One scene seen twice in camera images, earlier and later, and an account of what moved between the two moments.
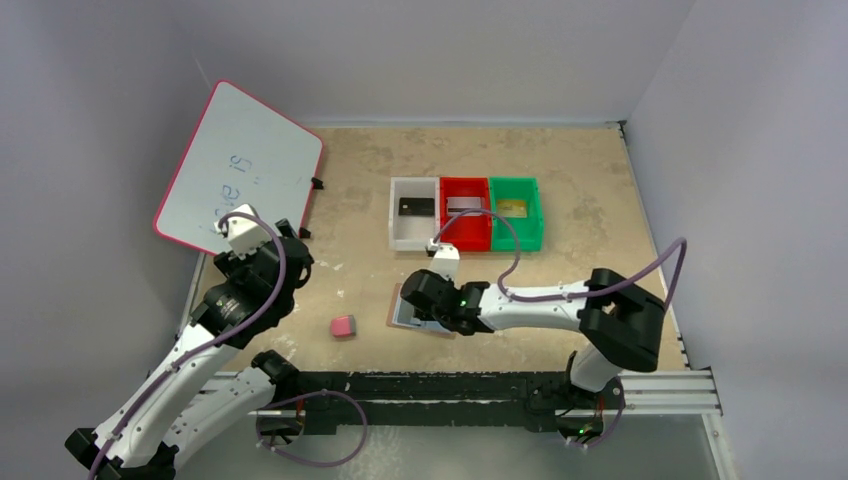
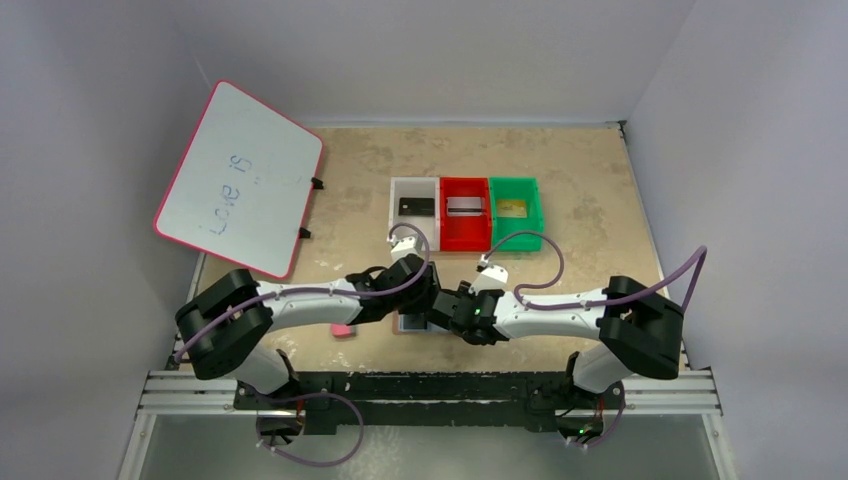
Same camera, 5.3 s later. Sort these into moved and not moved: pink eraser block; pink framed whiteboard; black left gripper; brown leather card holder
Moved: black left gripper
Not moved: pink eraser block; pink framed whiteboard; brown leather card holder
